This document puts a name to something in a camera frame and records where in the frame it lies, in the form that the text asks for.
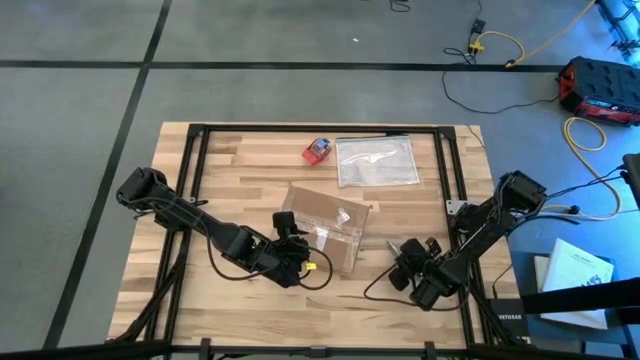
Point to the red and black tool case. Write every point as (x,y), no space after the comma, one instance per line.
(605,85)

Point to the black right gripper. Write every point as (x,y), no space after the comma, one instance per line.
(425,280)

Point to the dark blue side table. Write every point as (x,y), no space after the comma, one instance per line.
(522,270)

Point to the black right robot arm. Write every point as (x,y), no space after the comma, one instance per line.
(480,235)

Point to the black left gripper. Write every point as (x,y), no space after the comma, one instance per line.
(287,260)

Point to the black chair edge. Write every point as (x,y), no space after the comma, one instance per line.
(634,175)

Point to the black Netgear box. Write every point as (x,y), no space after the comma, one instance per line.
(510,320)

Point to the clear plastic zip pouch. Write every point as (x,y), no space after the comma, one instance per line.
(377,162)

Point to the black power adapter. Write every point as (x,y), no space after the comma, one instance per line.
(479,26)

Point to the brown taped cardboard box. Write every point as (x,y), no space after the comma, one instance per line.
(325,205)

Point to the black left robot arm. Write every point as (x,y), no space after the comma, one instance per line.
(200,225)

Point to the pale blue metal stand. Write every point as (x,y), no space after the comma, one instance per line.
(622,20)

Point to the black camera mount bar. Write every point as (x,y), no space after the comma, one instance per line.
(600,295)

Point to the white book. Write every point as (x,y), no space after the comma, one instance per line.
(575,265)

